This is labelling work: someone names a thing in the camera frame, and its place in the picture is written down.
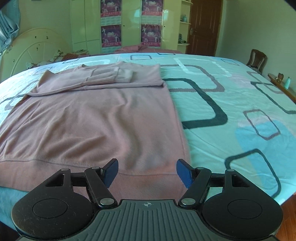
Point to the folded pink blanket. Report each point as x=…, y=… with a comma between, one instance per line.
x=134, y=48

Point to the wooden side table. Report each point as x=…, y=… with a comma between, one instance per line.
x=280, y=85

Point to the cream glossy wardrobe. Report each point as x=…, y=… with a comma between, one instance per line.
x=86, y=22

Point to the upper right pink poster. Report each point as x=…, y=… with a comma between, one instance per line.
x=152, y=7

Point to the lower right pink poster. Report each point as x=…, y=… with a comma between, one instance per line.
x=151, y=35

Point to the pink poster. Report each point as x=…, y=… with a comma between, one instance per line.
x=152, y=7
x=151, y=35
x=111, y=36
x=110, y=8

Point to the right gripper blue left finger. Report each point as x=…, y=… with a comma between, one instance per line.
x=98, y=181

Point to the corner wall shelves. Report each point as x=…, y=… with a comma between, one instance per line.
x=184, y=26

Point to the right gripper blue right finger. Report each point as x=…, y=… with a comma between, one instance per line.
x=196, y=180

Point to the pink plaid bedsheet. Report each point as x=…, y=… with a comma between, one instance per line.
x=150, y=50

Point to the floral patterned pillow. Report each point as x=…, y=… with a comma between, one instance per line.
x=58, y=56

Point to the lower left pink poster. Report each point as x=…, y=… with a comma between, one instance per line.
x=111, y=36

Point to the upper left pink poster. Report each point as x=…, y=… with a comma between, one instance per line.
x=110, y=8

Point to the patterned light blue bedsheet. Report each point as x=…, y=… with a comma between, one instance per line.
x=232, y=116

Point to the blue satin curtain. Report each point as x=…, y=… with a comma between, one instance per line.
x=10, y=22

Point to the teal bottle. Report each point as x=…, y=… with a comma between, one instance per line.
x=287, y=83

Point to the brown wooden door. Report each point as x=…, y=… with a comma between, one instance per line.
x=205, y=20

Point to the cream round headboard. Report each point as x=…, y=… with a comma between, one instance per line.
x=34, y=45

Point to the orange striped pillow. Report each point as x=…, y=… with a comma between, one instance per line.
x=69, y=56

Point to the pink sweatshirt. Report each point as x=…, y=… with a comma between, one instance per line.
x=85, y=116

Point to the dark wooden chair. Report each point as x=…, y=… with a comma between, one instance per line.
x=257, y=61

